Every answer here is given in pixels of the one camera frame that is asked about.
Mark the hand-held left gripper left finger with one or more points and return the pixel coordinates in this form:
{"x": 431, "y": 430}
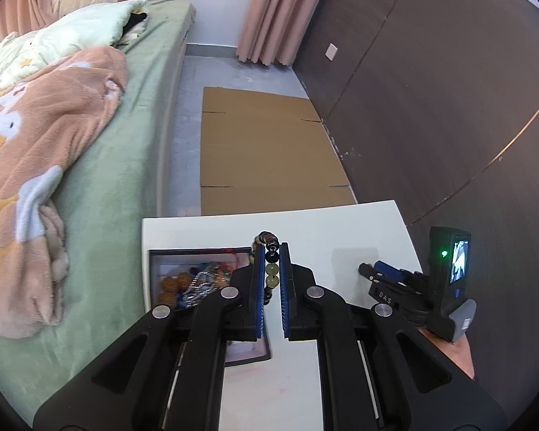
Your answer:
{"x": 258, "y": 287}

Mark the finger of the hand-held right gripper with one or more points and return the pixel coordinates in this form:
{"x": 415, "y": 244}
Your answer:
{"x": 393, "y": 269}
{"x": 367, "y": 271}

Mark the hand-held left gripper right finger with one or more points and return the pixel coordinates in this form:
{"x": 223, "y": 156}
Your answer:
{"x": 285, "y": 292}

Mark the black box with white inside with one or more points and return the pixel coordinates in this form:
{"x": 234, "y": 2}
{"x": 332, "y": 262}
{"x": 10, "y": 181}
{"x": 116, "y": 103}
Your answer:
{"x": 170, "y": 262}

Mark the person's right forearm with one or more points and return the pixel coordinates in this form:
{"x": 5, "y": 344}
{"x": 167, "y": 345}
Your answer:
{"x": 458, "y": 354}

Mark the flat brown cardboard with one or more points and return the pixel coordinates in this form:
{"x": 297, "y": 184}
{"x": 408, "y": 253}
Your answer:
{"x": 260, "y": 152}

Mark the bed with green sheet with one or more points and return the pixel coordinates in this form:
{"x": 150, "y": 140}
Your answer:
{"x": 130, "y": 152}

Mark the pink fleece blanket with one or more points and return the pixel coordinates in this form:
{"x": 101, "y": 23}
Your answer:
{"x": 36, "y": 166}

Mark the pale printed quilt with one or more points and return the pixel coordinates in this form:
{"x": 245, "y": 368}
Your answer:
{"x": 85, "y": 27}

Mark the white wall socket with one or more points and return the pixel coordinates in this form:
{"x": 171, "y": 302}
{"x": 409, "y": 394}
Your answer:
{"x": 331, "y": 51}

